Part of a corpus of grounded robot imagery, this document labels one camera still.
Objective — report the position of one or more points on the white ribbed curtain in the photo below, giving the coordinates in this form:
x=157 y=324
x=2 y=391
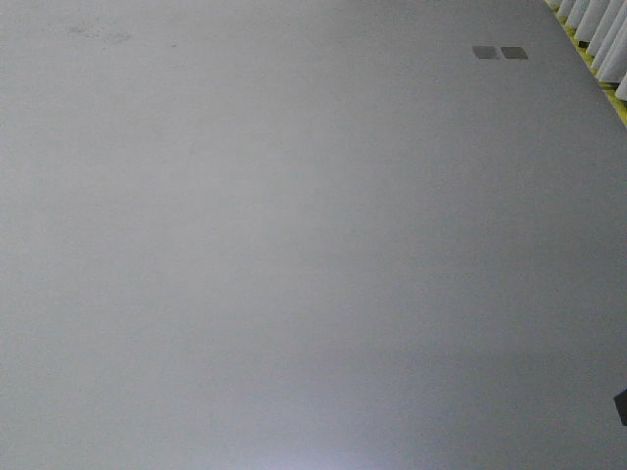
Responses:
x=597 y=29

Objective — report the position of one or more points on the black robot part corner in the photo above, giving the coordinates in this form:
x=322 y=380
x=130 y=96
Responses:
x=620 y=401

